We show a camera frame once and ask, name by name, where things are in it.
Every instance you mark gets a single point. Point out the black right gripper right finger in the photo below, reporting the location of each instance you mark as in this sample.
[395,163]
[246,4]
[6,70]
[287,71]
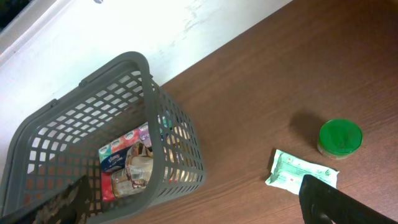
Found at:
[323,204]

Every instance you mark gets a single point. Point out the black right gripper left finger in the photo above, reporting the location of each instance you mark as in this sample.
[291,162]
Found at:
[70,205]

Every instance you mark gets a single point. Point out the orange red pasta packet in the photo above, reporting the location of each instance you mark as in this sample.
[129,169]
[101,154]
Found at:
[106,187]

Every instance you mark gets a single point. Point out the light green wipes packet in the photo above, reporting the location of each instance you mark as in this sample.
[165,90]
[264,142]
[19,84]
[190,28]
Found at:
[287,172]

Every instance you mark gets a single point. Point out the Kleenex tissue multipack box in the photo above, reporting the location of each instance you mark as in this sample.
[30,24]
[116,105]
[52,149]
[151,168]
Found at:
[132,150]

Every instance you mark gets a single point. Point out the green lid jar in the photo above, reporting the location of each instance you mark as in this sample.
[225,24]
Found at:
[339,139]

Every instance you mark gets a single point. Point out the beige breadcrumb bag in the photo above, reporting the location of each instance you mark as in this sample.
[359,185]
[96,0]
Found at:
[125,184]

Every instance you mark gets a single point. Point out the grey plastic basket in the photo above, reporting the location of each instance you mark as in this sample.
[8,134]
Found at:
[59,143]

